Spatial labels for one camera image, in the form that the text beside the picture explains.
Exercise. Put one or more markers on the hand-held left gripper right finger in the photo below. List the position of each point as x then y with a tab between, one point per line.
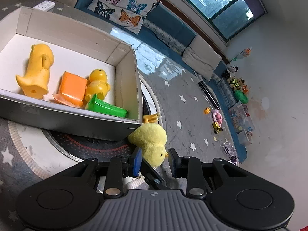
172	161

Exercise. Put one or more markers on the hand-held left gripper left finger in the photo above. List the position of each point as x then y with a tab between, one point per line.
137	160

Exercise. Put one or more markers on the yellow plush chick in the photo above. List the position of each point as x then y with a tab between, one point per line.
149	137

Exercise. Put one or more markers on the green plastic toy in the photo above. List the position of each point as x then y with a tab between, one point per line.
241	96
108	109

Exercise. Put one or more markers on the grey cardboard box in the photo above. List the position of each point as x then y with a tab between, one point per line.
72	127

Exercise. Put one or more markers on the small yellow plastic duck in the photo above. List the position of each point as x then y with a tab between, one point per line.
97	84

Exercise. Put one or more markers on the large yellow plastic duck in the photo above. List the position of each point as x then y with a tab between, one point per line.
36	69

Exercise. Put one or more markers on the grey star-patterned tablecloth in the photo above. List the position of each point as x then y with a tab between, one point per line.
187	110

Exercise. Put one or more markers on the yellow toy truck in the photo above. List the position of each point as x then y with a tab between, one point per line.
217	128

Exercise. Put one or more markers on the small orange toy block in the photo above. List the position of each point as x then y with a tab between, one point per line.
207	111

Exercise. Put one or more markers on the pink toy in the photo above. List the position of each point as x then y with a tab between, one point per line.
217	116

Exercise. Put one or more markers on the small clear toy box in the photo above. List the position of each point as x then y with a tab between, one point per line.
245	137

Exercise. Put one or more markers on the black rod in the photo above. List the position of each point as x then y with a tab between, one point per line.
209	93

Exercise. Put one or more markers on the large clear toy box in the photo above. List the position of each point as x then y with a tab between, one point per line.
240	118

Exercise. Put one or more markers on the pile of plush toys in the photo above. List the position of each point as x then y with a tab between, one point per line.
238	84

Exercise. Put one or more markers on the dalmatian plush toy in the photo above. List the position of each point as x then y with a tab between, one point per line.
231	69

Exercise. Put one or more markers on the colourful paper toy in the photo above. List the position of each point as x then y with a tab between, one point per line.
244	53

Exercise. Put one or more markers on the blue sofa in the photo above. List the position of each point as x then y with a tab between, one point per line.
168	24

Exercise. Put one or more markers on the green framed window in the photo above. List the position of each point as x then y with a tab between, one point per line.
228	16

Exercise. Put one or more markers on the butterfly print pillow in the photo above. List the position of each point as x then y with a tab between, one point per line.
120	4

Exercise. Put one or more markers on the white remote control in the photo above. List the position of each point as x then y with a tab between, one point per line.
44	5

